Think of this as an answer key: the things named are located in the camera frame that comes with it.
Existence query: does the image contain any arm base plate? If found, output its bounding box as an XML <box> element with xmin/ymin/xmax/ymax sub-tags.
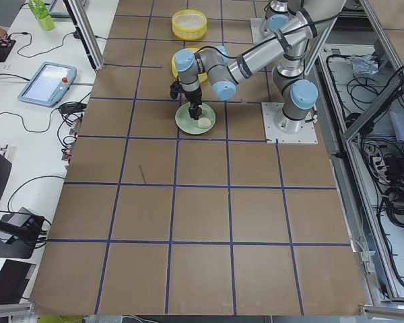
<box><xmin>261</xmin><ymin>102</ymin><xmax>318</xmax><ymax>145</ymax></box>
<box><xmin>250</xmin><ymin>17</ymin><xmax>274</xmax><ymax>44</ymax></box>

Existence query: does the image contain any black monitor stand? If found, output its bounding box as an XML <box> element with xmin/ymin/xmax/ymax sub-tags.
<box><xmin>0</xmin><ymin>208</ymin><xmax>47</xmax><ymax>259</ymax></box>

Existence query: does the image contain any teach pendant tablet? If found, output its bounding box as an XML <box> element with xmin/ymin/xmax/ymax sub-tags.
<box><xmin>18</xmin><ymin>62</ymin><xmax>77</xmax><ymax>107</ymax></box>

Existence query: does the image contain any yellow steamer basket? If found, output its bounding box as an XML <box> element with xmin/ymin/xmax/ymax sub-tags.
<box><xmin>171</xmin><ymin>47</ymin><xmax>208</xmax><ymax>83</ymax></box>
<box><xmin>171</xmin><ymin>9</ymin><xmax>207</xmax><ymax>40</ymax></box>

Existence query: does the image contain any white bun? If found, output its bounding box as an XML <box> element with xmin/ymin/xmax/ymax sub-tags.
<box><xmin>197</xmin><ymin>118</ymin><xmax>211</xmax><ymax>129</ymax></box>

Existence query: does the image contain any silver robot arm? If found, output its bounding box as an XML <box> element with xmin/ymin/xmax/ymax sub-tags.
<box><xmin>170</xmin><ymin>1</ymin><xmax>345</xmax><ymax>134</ymax></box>

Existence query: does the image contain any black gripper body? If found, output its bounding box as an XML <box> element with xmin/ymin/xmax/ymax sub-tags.
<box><xmin>170</xmin><ymin>80</ymin><xmax>202</xmax><ymax>105</ymax></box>

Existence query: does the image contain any green plate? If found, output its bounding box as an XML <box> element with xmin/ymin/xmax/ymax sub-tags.
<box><xmin>175</xmin><ymin>102</ymin><xmax>216</xmax><ymax>135</ymax></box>

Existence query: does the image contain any green bottle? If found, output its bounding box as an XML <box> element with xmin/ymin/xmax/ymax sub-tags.
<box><xmin>28</xmin><ymin>0</ymin><xmax>55</xmax><ymax>31</ymax></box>

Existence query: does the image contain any aluminium frame post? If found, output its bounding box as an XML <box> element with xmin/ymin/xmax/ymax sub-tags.
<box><xmin>63</xmin><ymin>0</ymin><xmax>104</xmax><ymax>71</ymax></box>

